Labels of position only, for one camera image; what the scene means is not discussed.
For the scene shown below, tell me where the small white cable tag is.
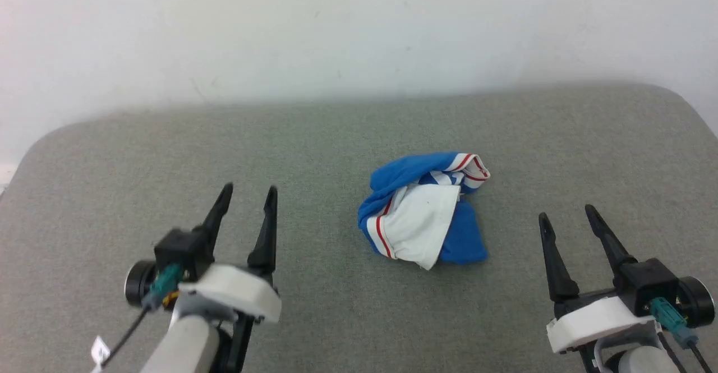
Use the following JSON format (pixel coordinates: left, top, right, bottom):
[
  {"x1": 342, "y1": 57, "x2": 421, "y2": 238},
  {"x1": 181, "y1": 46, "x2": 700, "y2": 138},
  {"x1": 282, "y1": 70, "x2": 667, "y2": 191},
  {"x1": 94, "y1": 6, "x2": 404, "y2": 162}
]
[{"x1": 91, "y1": 337, "x2": 111, "y2": 372}]

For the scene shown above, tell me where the grey fabric sofa cushion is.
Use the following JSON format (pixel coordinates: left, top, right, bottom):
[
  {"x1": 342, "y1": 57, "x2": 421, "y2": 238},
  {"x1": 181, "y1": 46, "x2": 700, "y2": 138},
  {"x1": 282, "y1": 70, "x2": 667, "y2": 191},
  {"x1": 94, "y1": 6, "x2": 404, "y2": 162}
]
[{"x1": 0, "y1": 83, "x2": 718, "y2": 373}]

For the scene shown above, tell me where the blue white red-striped t-shirt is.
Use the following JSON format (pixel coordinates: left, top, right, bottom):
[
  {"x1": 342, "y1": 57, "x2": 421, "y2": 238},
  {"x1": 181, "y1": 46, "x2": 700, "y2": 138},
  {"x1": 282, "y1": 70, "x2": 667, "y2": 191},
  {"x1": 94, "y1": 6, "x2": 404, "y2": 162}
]
[{"x1": 358, "y1": 152, "x2": 491, "y2": 271}]

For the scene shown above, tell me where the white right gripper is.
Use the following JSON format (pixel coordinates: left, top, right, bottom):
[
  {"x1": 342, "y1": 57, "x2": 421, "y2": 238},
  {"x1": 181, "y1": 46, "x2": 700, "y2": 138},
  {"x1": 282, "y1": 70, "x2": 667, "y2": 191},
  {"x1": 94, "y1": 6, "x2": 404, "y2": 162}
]
[{"x1": 538, "y1": 204, "x2": 664, "y2": 373}]

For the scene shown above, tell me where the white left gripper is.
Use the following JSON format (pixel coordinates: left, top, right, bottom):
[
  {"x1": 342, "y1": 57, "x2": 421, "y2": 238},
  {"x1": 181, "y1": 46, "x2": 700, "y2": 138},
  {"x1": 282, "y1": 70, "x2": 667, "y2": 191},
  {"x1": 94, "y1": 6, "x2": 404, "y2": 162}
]
[{"x1": 173, "y1": 183, "x2": 282, "y2": 373}]

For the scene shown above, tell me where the black cable with teal plug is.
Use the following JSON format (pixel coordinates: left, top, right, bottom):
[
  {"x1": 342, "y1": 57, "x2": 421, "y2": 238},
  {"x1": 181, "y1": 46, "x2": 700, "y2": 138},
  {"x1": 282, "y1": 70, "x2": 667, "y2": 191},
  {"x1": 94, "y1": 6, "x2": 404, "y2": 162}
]
[
  {"x1": 100, "y1": 265, "x2": 186, "y2": 369},
  {"x1": 650, "y1": 298, "x2": 714, "y2": 373}
]

